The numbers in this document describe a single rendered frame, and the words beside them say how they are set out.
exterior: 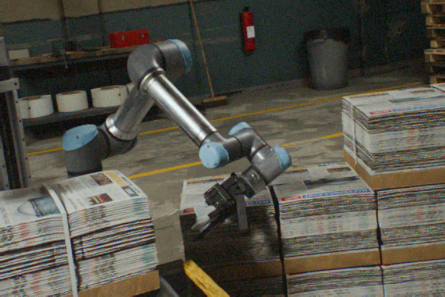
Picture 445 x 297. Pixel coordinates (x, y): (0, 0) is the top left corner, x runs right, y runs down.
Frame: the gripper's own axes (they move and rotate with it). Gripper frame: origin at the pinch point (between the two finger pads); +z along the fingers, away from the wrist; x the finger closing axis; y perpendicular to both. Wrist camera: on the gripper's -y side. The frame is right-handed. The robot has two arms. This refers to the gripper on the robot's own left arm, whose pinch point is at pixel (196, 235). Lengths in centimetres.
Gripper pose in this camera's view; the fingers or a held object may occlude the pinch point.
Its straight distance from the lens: 196.3
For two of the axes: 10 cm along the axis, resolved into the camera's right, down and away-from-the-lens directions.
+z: -7.7, 5.9, -2.6
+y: -6.4, -6.9, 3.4
